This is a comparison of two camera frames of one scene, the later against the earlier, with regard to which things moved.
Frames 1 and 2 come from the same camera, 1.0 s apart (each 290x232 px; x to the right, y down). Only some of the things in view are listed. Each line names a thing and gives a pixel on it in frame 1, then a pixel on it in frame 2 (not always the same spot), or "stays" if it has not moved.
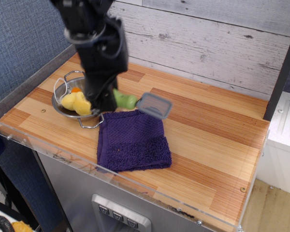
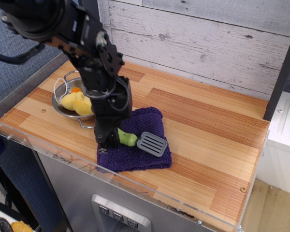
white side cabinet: x=279 y=166 stays
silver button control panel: x=111 y=216 stays
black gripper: x=101 y=50 → x=112 y=106
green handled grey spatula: x=150 y=103 → x=148 y=142
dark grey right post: x=280 y=82 stays
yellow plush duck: x=75 y=101 stays
